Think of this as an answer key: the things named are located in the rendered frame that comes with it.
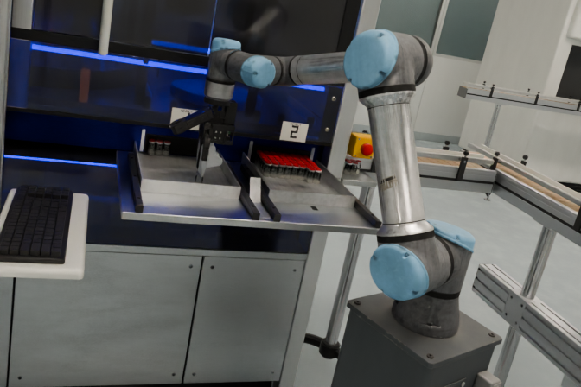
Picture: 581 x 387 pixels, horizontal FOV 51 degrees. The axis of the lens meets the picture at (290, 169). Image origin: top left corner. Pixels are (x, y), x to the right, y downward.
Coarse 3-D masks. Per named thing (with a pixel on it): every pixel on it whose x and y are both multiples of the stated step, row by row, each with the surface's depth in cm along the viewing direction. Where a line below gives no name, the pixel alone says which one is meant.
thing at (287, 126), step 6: (282, 126) 187; (288, 126) 188; (300, 126) 189; (306, 126) 189; (282, 132) 188; (288, 132) 188; (300, 132) 189; (306, 132) 190; (282, 138) 188; (288, 138) 189; (294, 138) 190; (300, 138) 190
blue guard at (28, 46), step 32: (32, 64) 161; (64, 64) 163; (96, 64) 166; (128, 64) 168; (160, 64) 170; (32, 96) 164; (64, 96) 166; (96, 96) 168; (128, 96) 171; (160, 96) 173; (192, 96) 176; (256, 96) 182; (288, 96) 185; (320, 96) 188; (256, 128) 185; (320, 128) 191
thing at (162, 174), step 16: (144, 160) 178; (160, 160) 181; (176, 160) 184; (192, 160) 187; (224, 160) 182; (144, 176) 165; (160, 176) 167; (176, 176) 170; (192, 176) 172; (208, 176) 175; (224, 176) 178; (160, 192) 155; (176, 192) 157; (192, 192) 158; (208, 192) 159; (224, 192) 161
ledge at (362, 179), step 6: (342, 174) 205; (360, 174) 209; (366, 174) 210; (342, 180) 200; (348, 180) 200; (354, 180) 201; (360, 180) 203; (366, 180) 204; (372, 180) 205; (360, 186) 202; (366, 186) 203; (372, 186) 204
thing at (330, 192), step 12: (252, 168) 182; (324, 168) 196; (264, 180) 171; (276, 180) 184; (288, 180) 186; (324, 180) 194; (336, 180) 186; (276, 192) 165; (288, 192) 166; (300, 192) 167; (312, 192) 180; (324, 192) 182; (336, 192) 184; (348, 192) 177; (312, 204) 169; (324, 204) 171; (336, 204) 172; (348, 204) 173
